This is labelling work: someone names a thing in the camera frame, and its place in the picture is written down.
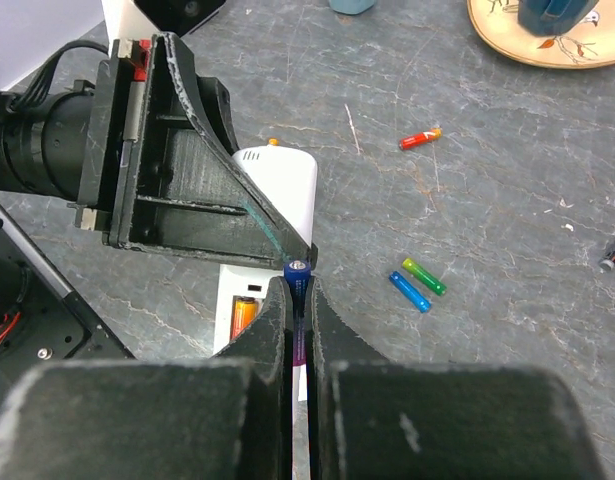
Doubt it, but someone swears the dark blue mug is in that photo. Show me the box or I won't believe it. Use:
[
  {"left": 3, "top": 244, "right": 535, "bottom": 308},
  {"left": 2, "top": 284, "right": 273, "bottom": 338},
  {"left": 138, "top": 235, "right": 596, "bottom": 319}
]
[{"left": 517, "top": 0, "right": 598, "bottom": 36}]

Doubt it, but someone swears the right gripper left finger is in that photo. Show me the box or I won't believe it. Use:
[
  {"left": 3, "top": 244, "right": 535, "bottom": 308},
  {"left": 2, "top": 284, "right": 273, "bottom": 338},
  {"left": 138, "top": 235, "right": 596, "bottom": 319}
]
[{"left": 0, "top": 277, "right": 292, "bottom": 479}]

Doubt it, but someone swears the black battery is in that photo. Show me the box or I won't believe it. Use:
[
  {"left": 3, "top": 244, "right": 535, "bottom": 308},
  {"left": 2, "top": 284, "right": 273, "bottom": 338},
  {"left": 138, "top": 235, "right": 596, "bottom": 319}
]
[{"left": 599, "top": 239, "right": 615, "bottom": 272}]

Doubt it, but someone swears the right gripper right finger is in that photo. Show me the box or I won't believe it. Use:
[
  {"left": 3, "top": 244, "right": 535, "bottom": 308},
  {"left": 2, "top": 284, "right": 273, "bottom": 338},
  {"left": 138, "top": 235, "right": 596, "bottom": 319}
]
[{"left": 306, "top": 279, "right": 605, "bottom": 479}]

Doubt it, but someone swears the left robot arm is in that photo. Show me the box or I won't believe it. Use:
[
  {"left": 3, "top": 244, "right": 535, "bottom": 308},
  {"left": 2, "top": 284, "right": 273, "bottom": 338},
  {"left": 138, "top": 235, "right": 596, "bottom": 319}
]
[{"left": 0, "top": 32, "right": 318, "bottom": 269}]

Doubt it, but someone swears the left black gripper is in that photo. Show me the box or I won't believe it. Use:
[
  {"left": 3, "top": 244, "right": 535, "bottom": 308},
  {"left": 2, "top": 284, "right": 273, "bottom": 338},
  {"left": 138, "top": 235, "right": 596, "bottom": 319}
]
[{"left": 76, "top": 32, "right": 318, "bottom": 269}]

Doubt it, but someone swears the blue battery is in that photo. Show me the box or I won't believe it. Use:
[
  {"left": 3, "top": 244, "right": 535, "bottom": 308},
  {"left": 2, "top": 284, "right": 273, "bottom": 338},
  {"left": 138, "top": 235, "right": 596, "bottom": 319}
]
[{"left": 389, "top": 271, "right": 431, "bottom": 313}]

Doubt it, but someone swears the red orange battery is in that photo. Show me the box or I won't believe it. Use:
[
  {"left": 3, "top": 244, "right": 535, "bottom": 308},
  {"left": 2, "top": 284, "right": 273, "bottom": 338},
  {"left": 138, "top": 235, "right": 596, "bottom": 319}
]
[{"left": 399, "top": 128, "right": 442, "bottom": 151}]

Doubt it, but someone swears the beige floral plate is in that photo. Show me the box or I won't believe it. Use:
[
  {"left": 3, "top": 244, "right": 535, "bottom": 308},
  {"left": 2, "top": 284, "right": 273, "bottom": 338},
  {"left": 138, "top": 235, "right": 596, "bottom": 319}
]
[{"left": 467, "top": 0, "right": 615, "bottom": 69}]

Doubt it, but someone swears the light blue mug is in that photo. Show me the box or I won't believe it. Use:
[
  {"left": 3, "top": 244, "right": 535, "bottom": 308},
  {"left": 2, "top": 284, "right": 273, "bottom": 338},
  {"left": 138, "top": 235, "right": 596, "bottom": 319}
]
[{"left": 328, "top": 0, "right": 376, "bottom": 16}]

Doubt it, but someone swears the white remote control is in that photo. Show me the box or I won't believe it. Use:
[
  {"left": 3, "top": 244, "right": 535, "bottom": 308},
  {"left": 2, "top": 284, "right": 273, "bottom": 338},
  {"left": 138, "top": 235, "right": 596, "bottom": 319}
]
[{"left": 211, "top": 144, "right": 320, "bottom": 402}]

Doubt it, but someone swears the purple battery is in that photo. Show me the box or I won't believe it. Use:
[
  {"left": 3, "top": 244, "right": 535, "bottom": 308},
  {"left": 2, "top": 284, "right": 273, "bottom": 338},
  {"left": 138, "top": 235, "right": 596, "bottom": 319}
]
[{"left": 283, "top": 260, "right": 311, "bottom": 367}]

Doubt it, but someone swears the green battery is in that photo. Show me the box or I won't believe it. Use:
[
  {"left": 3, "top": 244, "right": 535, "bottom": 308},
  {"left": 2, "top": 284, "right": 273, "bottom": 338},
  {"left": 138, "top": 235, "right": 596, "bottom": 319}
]
[{"left": 402, "top": 258, "right": 447, "bottom": 296}]

